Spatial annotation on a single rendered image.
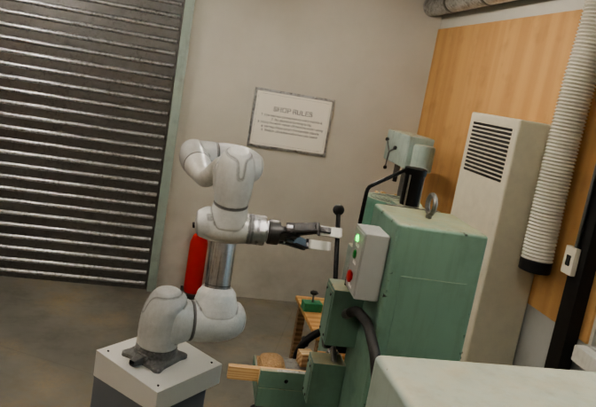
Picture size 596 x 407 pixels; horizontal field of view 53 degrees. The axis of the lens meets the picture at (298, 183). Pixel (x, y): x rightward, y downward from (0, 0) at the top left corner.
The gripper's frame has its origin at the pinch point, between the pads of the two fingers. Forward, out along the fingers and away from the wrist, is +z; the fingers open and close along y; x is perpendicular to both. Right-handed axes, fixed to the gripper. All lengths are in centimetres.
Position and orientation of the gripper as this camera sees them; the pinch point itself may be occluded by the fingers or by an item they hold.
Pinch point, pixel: (332, 239)
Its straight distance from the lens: 182.6
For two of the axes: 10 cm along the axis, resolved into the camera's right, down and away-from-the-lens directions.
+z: 9.8, 1.4, 1.5
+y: 2.0, -3.8, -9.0
